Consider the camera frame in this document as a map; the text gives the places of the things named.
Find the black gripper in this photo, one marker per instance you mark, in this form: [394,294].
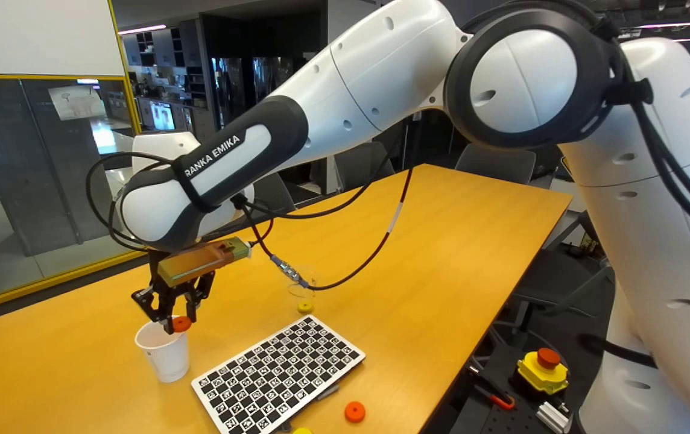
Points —
[158,297]

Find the orange disc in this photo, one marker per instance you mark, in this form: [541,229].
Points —
[356,413]
[182,324]

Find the yellow disc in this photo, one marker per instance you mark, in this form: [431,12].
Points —
[303,429]
[306,307]

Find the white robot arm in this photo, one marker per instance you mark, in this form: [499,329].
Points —
[530,73]

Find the white paper cup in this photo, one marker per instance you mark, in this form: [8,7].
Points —
[167,352]

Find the transparent plastic cup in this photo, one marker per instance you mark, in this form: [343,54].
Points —
[299,291]

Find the yellow disc beside clear cup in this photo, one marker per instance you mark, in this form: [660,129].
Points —
[306,307]

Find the black white checkered board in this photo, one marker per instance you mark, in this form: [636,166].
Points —
[274,379]

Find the orange disc on table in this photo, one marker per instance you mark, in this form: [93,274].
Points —
[356,413]

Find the yellow framed glass partition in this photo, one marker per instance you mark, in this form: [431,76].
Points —
[63,103]

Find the yellow red emergency stop button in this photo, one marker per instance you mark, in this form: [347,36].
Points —
[544,368]

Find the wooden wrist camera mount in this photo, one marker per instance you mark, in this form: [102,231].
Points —
[202,261]

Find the red handled tool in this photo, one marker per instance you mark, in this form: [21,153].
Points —
[491,390]

